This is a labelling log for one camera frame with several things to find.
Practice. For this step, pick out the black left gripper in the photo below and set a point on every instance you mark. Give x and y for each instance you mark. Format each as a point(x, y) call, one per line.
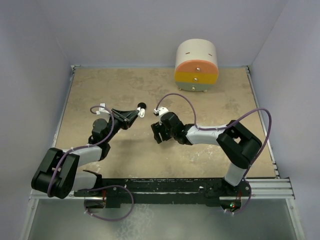
point(125, 118)

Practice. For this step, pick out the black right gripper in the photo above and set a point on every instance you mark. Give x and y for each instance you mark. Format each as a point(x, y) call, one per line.
point(157, 129)

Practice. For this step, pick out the white round earbud case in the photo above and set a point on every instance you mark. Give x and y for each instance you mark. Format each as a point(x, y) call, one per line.
point(141, 113)

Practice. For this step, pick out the black round earbud case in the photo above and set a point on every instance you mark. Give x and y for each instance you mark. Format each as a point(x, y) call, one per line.
point(142, 105)

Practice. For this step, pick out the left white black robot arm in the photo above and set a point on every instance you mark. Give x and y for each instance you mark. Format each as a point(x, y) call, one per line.
point(57, 173)

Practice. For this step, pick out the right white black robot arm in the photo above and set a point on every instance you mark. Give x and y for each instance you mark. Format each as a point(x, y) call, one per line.
point(239, 144)

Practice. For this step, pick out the white round drawer cabinet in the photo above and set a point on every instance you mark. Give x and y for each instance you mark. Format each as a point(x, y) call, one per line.
point(196, 65)

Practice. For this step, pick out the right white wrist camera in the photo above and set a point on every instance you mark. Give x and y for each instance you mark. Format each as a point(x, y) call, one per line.
point(161, 111)

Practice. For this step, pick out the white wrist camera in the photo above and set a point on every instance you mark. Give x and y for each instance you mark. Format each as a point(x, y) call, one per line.
point(101, 110)
point(161, 111)

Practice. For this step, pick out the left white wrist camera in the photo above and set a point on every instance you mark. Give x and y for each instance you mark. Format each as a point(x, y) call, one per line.
point(101, 110)

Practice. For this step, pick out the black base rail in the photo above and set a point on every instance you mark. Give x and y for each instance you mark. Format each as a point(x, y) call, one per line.
point(208, 191)

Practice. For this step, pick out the aluminium frame rail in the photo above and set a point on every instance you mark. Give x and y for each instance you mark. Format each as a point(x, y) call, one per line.
point(268, 187)

